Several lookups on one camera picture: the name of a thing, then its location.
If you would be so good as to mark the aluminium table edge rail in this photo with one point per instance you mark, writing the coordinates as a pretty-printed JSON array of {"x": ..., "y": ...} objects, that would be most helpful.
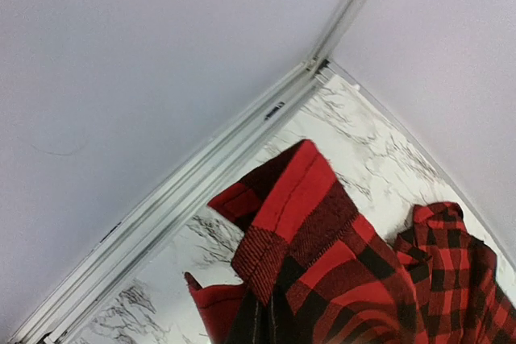
[{"x": 164, "y": 211}]

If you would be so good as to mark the red black plaid shirt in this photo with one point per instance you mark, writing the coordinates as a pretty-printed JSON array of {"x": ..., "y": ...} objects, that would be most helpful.
[{"x": 313, "y": 269}]

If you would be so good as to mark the left aluminium corner post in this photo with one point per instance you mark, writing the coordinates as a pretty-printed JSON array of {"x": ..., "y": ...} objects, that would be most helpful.
[{"x": 340, "y": 21}]

